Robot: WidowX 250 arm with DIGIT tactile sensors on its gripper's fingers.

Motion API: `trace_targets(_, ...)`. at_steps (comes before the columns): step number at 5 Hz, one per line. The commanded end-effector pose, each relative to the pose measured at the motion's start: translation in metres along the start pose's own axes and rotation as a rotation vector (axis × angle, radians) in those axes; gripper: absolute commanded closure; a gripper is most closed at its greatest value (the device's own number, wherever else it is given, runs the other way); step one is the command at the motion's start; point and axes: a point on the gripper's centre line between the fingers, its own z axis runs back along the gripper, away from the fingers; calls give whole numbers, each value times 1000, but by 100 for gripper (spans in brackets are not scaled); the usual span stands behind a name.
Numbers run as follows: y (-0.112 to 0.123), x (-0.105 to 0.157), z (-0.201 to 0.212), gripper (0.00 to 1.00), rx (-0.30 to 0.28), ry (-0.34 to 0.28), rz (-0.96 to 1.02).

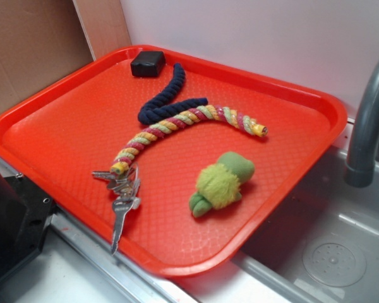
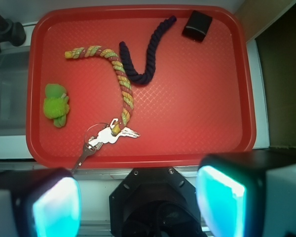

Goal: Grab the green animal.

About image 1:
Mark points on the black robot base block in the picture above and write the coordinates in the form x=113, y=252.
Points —
x=25, y=211

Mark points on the green plush animal toy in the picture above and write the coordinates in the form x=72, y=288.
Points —
x=219, y=184

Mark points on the red plastic tray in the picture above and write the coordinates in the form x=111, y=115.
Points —
x=61, y=135

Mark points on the silver key bunch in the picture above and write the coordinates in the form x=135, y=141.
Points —
x=125, y=187

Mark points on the black rectangular box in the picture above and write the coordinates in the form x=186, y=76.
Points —
x=148, y=63

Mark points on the grey toy faucet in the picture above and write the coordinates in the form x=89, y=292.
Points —
x=363, y=149

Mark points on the grey toy sink basin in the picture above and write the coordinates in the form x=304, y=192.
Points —
x=320, y=245

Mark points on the brown cardboard panel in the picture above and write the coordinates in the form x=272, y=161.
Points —
x=44, y=41

